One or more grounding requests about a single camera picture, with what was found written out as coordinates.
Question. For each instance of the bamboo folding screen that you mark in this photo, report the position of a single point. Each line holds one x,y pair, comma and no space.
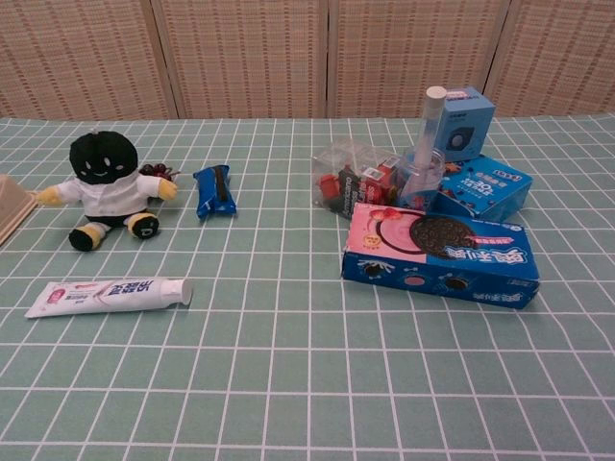
240,57

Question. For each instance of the small blue Oreo snack packet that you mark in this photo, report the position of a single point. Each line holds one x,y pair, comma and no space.
214,192

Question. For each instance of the black-headed plush doll white coat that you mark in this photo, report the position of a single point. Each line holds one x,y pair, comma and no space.
110,192

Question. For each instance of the clear tube white cap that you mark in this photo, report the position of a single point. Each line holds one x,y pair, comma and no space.
431,125

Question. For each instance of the clear plastic jar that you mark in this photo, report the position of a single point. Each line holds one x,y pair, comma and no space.
430,177

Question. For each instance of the clear plastic bag of snacks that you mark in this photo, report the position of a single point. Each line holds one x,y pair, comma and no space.
346,156

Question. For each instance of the white toothpaste tube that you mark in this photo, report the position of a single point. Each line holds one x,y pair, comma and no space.
105,297

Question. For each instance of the pink and blue Oreo box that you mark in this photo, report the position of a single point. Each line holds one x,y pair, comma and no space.
442,254

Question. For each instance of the blue Oreo carton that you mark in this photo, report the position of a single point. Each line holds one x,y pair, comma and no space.
490,189

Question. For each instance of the black Americano coffee packet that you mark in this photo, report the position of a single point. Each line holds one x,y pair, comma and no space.
347,192

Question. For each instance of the green grid tablecloth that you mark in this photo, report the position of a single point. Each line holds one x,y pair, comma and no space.
288,360

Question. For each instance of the light blue cube carton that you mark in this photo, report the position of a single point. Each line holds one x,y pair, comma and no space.
468,129

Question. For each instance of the red Latte coffee packet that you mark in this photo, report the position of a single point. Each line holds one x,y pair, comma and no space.
375,187

